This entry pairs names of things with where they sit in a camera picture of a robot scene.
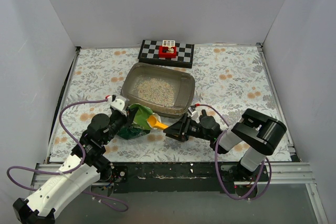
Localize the cat litter granules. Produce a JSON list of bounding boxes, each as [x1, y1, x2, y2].
[[132, 78, 176, 107]]

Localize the black white checkerboard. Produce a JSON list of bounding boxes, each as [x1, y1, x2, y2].
[[138, 40, 194, 69]]

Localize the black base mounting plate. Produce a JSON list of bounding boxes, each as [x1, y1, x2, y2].
[[98, 162, 269, 194]]

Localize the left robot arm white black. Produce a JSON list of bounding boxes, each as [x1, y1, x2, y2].
[[13, 109, 137, 223]]

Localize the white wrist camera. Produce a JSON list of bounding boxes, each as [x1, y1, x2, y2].
[[187, 103, 199, 121], [106, 95, 129, 116]]

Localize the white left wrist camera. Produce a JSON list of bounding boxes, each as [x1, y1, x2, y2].
[[106, 95, 129, 116]]

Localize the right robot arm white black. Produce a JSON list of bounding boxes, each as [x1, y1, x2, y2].
[[163, 105, 287, 181]]

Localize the white grid toy piece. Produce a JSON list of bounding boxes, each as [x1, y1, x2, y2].
[[162, 40, 175, 48]]

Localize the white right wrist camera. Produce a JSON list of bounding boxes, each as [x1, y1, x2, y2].
[[187, 103, 199, 121]]

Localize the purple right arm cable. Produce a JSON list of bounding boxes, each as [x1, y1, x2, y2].
[[195, 103, 273, 200]]

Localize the green litter bag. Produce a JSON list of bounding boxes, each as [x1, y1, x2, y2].
[[117, 103, 161, 140]]

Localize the grey litter box tray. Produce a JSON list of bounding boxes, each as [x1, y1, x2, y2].
[[121, 62, 195, 118]]

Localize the red toy block box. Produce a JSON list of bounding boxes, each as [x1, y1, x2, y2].
[[158, 46, 177, 59]]

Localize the aluminium frame rail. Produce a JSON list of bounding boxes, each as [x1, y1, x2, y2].
[[256, 42, 328, 223]]

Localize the yellow plastic litter scoop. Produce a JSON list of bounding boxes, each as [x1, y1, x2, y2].
[[147, 115, 168, 130]]

